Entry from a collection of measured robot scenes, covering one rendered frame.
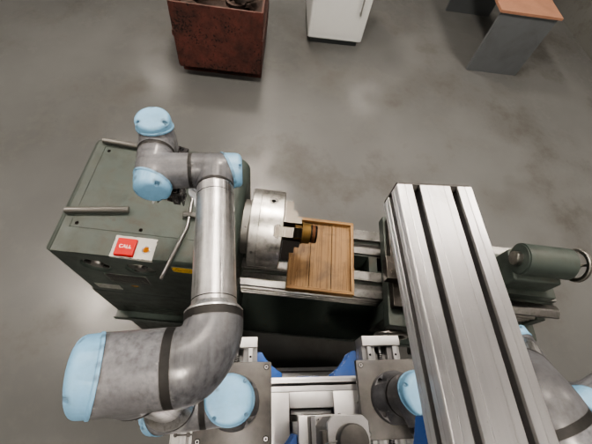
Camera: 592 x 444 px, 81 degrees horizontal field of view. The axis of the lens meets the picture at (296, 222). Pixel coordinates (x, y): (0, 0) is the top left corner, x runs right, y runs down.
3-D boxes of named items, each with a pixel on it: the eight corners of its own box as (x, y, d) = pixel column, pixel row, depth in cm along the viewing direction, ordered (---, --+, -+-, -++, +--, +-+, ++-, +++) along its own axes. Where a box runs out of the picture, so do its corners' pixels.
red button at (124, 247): (114, 256, 111) (112, 254, 109) (120, 240, 113) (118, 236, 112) (133, 258, 111) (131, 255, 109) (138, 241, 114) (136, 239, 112)
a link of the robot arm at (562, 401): (468, 370, 56) (488, 336, 97) (512, 443, 52) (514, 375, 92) (541, 341, 52) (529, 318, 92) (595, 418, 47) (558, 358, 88)
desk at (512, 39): (489, 14, 460) (524, -44, 402) (517, 77, 398) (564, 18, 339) (442, 8, 454) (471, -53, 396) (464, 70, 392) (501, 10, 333)
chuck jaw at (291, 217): (275, 219, 140) (277, 196, 146) (274, 225, 145) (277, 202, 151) (302, 223, 141) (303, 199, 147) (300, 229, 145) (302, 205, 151)
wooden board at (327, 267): (284, 290, 151) (285, 287, 148) (291, 219, 169) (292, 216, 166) (351, 297, 153) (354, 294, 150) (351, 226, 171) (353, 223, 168)
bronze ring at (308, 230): (294, 236, 135) (317, 239, 136) (296, 216, 140) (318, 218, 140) (292, 247, 143) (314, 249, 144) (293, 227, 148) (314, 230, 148)
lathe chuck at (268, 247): (253, 282, 140) (256, 229, 118) (261, 226, 163) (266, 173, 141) (275, 284, 141) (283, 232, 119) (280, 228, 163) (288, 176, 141)
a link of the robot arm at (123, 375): (208, 432, 88) (165, 405, 44) (147, 440, 86) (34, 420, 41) (210, 381, 95) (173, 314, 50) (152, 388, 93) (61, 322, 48)
